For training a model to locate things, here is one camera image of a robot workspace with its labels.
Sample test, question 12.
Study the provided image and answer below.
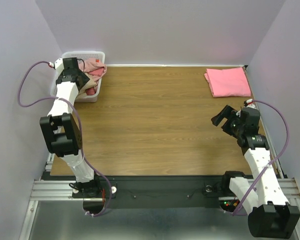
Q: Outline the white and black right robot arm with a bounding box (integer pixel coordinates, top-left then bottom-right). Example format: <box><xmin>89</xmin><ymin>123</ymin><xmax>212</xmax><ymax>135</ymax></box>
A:
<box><xmin>211</xmin><ymin>101</ymin><xmax>300</xmax><ymax>239</ymax></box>

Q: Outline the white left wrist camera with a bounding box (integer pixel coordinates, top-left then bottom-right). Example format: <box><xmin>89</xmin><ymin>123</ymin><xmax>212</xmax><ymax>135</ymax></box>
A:
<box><xmin>48</xmin><ymin>58</ymin><xmax>64</xmax><ymax>74</ymax></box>

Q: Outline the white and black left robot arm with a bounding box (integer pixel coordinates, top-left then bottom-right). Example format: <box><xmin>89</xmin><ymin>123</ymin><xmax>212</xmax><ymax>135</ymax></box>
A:
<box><xmin>39</xmin><ymin>57</ymin><xmax>102</xmax><ymax>198</ymax></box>

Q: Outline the beige t shirt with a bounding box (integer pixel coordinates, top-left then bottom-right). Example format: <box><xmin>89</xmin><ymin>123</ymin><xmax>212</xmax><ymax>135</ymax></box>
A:
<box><xmin>76</xmin><ymin>75</ymin><xmax>99</xmax><ymax>99</ymax></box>

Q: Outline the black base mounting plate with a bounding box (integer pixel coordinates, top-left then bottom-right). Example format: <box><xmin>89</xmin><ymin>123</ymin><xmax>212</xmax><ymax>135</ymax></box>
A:
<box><xmin>69</xmin><ymin>175</ymin><xmax>235</xmax><ymax>213</ymax></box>

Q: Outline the aluminium frame rail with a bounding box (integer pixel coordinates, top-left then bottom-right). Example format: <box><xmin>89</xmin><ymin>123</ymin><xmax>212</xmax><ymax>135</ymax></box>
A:
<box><xmin>30</xmin><ymin>180</ymin><xmax>73</xmax><ymax>201</ymax></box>

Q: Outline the white perforated plastic basket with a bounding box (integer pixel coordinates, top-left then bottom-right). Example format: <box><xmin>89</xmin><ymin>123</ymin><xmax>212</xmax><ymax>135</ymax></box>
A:
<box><xmin>50</xmin><ymin>50</ymin><xmax>107</xmax><ymax>103</ymax></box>

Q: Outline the folded bright pink t shirt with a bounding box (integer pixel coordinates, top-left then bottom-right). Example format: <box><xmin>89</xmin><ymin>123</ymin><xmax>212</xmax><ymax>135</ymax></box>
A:
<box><xmin>204</xmin><ymin>67</ymin><xmax>252</xmax><ymax>98</ymax></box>

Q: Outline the dusty pink t shirt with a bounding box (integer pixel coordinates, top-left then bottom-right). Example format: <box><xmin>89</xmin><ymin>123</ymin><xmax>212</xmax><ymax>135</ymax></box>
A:
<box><xmin>78</xmin><ymin>58</ymin><xmax>107</xmax><ymax>81</ymax></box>

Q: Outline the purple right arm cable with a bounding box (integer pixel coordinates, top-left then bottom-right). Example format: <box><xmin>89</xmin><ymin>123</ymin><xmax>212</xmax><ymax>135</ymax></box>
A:
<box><xmin>231</xmin><ymin>99</ymin><xmax>290</xmax><ymax>216</ymax></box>

